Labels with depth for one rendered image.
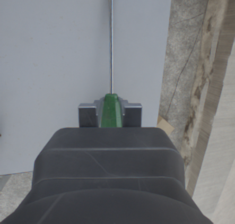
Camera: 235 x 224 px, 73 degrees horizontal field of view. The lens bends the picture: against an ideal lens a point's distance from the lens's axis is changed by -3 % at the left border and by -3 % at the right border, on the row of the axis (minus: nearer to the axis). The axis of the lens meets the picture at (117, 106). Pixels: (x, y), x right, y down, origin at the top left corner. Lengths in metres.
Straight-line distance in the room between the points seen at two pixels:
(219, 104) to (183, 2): 0.94
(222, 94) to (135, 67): 1.52
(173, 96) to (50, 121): 1.66
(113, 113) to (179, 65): 1.59
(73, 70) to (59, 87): 0.02
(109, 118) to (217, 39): 1.60
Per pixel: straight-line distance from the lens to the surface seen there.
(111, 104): 0.16
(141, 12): 0.18
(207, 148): 1.88
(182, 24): 1.71
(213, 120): 1.77
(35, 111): 0.18
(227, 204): 2.91
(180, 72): 1.76
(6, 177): 0.89
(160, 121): 1.65
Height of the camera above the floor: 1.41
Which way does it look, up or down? 64 degrees down
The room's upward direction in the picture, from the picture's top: 146 degrees clockwise
